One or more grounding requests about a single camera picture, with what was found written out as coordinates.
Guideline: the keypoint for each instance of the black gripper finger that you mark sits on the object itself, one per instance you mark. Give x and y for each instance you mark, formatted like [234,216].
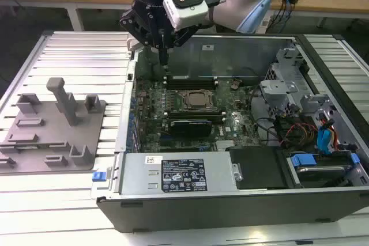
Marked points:
[139,27]
[181,37]

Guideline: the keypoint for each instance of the green RAM stick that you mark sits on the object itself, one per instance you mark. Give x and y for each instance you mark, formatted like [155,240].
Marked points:
[40,144]

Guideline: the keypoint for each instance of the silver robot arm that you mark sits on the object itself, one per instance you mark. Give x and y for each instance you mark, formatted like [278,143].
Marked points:
[233,9]

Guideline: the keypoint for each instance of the black RAM slot bank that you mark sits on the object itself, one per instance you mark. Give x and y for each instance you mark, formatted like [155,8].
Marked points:
[196,112]
[190,83]

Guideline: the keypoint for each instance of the silver CPU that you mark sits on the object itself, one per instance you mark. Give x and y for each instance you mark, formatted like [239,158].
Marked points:
[200,99]

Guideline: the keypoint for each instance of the coin battery holder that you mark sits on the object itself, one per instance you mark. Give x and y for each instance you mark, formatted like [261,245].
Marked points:
[235,84]

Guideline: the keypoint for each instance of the green motherboard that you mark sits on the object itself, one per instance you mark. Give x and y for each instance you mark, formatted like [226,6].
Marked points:
[230,105]

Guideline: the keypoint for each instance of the black graphics card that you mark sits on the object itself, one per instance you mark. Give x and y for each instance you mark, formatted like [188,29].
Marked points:
[190,129]

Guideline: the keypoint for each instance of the metal drive cage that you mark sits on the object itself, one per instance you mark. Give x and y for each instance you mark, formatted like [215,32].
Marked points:
[276,90]

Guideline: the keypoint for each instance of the grey parts rack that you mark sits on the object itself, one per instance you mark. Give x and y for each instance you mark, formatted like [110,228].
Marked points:
[86,130]

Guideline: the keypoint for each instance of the silver chipset heatsink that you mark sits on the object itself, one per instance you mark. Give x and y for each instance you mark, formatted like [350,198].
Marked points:
[225,145]

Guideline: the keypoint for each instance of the grey power supply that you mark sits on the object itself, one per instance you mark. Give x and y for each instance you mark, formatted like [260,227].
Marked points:
[138,177]

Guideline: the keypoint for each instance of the black plastic bay cover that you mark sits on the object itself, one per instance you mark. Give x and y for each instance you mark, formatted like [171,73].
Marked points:
[256,168]

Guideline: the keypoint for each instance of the blue case latch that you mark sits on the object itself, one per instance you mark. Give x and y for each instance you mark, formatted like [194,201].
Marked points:
[98,177]

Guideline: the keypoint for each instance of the hard disk in blue carrier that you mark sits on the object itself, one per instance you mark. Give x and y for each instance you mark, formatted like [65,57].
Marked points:
[301,161]

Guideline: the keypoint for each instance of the black PC case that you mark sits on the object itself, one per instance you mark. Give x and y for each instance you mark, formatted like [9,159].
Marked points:
[230,214]

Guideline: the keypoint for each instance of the CPU socket metal frame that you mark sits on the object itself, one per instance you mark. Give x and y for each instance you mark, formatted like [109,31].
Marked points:
[186,99]

